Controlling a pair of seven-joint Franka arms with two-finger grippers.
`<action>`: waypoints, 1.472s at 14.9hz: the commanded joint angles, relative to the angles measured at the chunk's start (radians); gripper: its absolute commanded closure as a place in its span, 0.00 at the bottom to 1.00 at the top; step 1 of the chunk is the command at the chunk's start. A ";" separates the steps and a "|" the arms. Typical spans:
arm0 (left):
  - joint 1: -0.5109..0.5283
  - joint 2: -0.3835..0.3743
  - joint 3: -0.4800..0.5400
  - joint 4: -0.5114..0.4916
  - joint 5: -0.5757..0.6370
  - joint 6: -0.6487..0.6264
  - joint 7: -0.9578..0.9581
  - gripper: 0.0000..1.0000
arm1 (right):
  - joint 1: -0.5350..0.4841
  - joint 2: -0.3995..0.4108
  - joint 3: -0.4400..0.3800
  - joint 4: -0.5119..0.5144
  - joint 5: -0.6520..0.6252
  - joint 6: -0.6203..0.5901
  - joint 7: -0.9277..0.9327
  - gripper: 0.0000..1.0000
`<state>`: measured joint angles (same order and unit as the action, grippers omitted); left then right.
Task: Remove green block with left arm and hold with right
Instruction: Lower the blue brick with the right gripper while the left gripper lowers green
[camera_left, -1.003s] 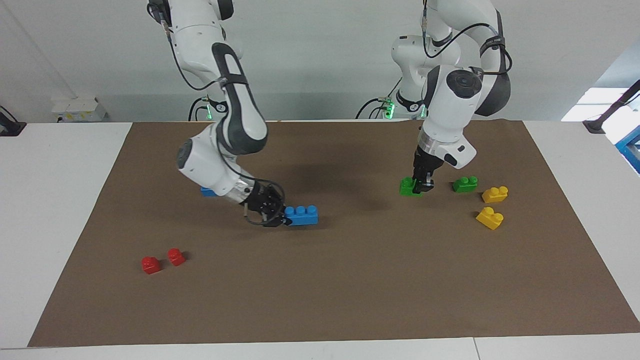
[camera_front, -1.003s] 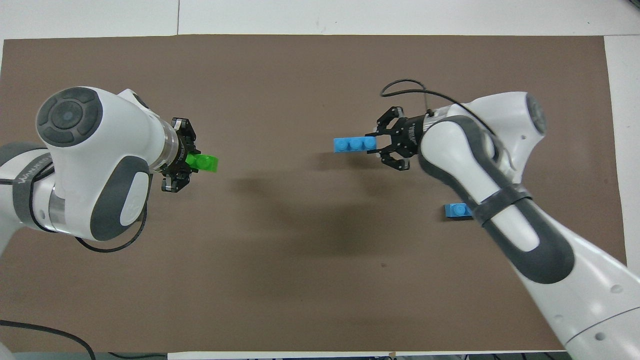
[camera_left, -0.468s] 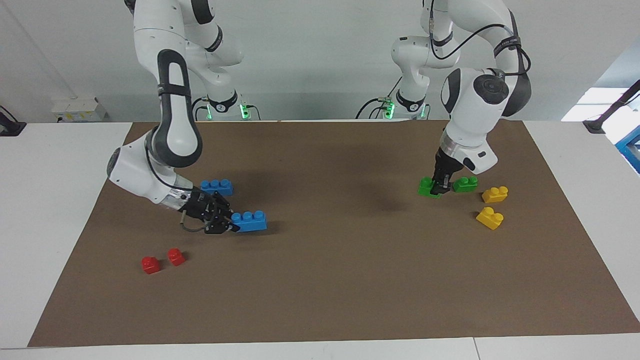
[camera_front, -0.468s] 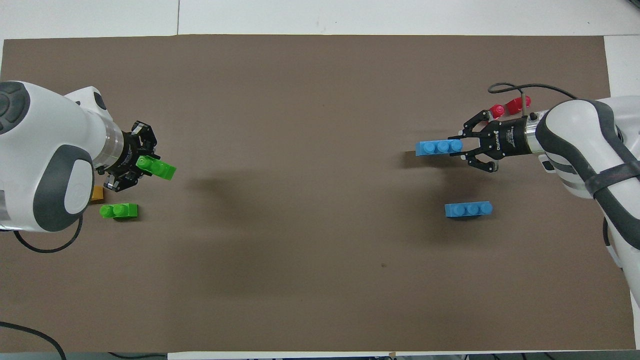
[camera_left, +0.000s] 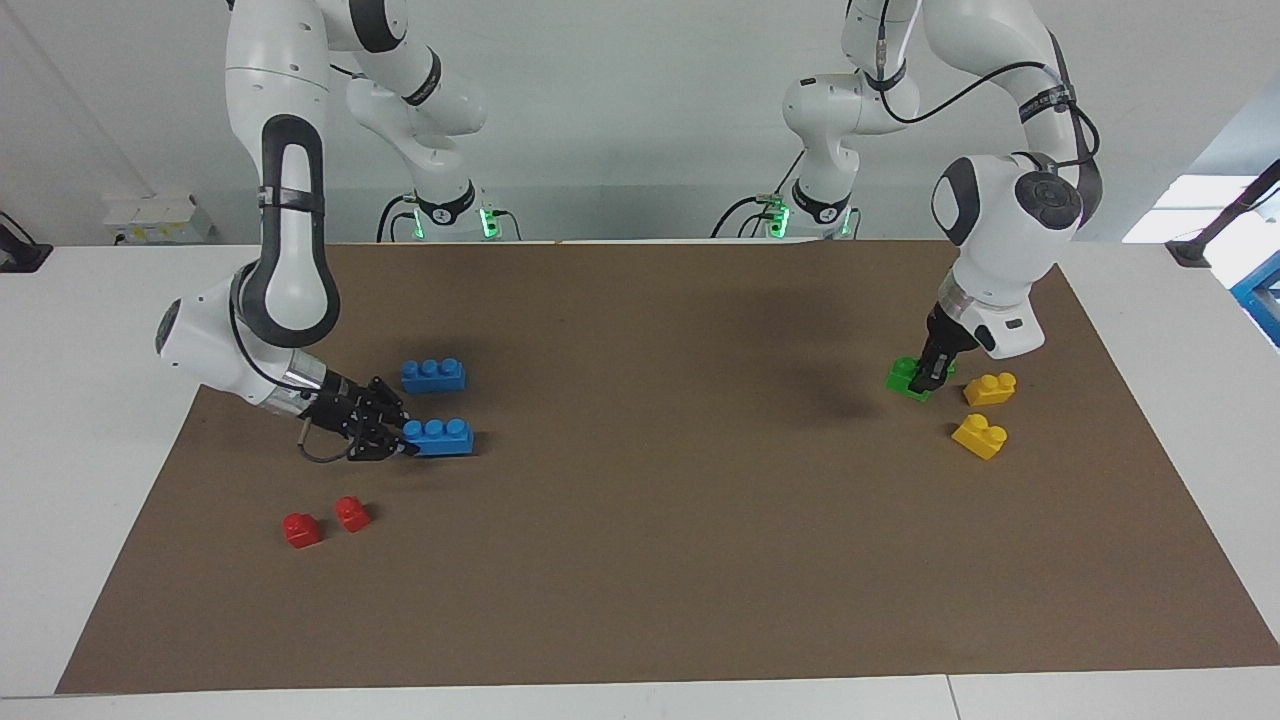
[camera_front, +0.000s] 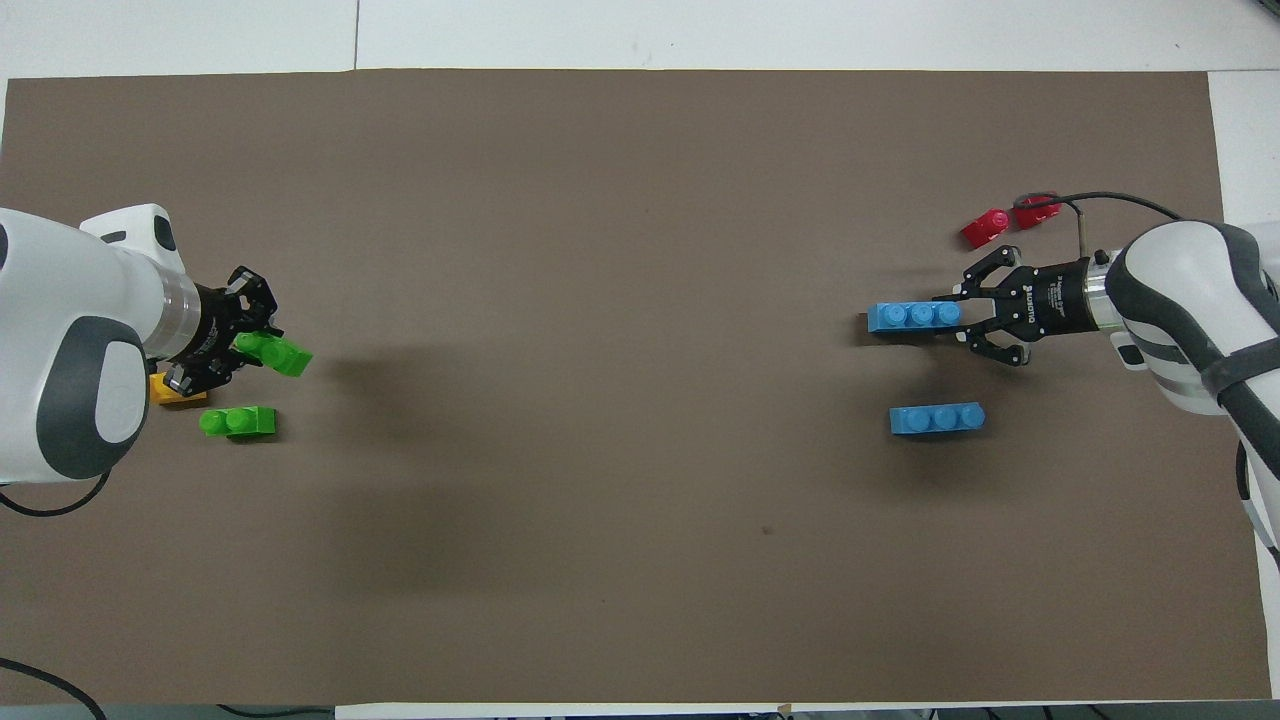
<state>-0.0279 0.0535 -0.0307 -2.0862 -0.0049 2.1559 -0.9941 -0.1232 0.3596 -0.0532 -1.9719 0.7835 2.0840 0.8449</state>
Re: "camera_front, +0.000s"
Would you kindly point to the red single-stud toy block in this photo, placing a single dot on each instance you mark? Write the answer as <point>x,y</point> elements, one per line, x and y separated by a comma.
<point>982,231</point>
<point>1040,214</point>

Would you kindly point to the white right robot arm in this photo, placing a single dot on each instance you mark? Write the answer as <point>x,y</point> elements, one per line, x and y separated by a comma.
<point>1180,280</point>

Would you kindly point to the brown paper table mat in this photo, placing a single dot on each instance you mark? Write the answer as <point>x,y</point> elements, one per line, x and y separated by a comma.
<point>640,200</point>

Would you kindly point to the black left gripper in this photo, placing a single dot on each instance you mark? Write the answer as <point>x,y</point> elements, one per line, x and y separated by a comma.
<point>215,330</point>

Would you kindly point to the yellow two-stud toy block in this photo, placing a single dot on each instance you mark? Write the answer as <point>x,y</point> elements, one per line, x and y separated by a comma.
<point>170,390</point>

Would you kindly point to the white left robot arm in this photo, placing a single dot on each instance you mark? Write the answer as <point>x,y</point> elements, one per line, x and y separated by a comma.
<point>60,300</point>

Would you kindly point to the green two-stud toy block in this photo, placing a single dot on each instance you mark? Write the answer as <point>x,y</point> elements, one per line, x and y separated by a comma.
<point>285,355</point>
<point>250,421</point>

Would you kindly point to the blue three-stud toy block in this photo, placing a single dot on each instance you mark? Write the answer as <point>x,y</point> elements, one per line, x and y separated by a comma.
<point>910,317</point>
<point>935,420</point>

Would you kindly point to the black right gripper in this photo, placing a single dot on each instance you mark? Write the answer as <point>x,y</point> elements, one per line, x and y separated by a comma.
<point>1055,298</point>

